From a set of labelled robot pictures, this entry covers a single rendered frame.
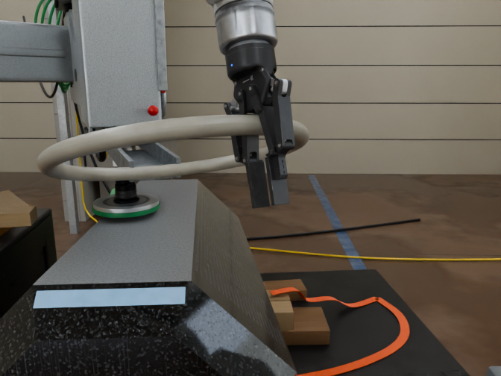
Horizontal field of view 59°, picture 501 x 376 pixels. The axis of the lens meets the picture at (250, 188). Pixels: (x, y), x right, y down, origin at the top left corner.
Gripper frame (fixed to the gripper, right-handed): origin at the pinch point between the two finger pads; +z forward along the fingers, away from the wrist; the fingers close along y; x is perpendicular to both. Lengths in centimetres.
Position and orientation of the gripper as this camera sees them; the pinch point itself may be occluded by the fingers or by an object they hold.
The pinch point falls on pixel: (268, 183)
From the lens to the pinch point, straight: 65.7
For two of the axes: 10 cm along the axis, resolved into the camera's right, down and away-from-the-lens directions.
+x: -7.7, 0.7, -6.4
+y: -6.2, 1.3, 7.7
